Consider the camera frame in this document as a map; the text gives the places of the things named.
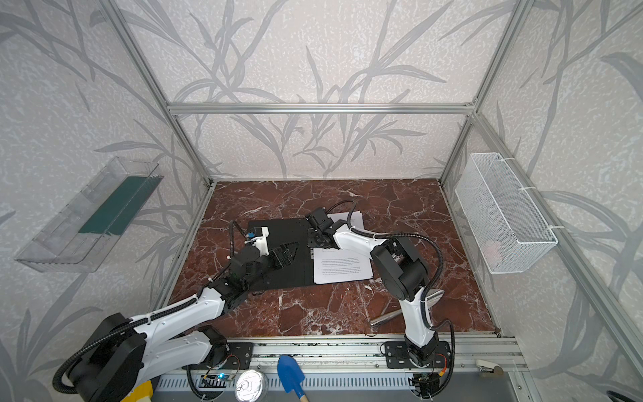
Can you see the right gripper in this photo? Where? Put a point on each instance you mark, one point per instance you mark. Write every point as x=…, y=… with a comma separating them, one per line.
x=319, y=236

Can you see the silver round can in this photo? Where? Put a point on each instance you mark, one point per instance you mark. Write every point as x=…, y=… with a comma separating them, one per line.
x=251, y=386

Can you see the aluminium frame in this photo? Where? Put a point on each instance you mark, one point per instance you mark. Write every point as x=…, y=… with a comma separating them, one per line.
x=620, y=326

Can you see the green circuit board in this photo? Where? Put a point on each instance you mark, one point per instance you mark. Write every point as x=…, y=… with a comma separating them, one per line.
x=216, y=381

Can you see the white wire basket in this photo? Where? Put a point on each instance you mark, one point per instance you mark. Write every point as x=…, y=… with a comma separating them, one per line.
x=509, y=229

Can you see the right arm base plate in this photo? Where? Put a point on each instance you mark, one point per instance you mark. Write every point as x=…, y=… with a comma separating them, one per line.
x=397, y=356

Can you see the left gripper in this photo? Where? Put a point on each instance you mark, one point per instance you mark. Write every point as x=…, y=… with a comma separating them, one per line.
x=274, y=254

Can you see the blue trowel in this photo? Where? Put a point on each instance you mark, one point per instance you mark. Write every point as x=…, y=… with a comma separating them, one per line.
x=291, y=376

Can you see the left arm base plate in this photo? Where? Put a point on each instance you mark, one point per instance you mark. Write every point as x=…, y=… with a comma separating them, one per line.
x=237, y=358

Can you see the teal folder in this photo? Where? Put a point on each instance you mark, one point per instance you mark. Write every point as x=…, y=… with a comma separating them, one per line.
x=300, y=273

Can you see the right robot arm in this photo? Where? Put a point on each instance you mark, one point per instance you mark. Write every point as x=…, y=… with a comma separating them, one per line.
x=409, y=265

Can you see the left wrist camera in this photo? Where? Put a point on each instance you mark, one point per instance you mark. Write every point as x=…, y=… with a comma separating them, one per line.
x=257, y=237

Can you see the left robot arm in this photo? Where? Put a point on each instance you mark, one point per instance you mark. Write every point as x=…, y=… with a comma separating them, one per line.
x=124, y=353

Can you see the clear plastic wall tray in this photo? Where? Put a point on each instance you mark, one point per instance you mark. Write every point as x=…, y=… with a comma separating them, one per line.
x=81, y=236

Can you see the yellow black glove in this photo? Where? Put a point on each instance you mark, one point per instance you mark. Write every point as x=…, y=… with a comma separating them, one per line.
x=143, y=393

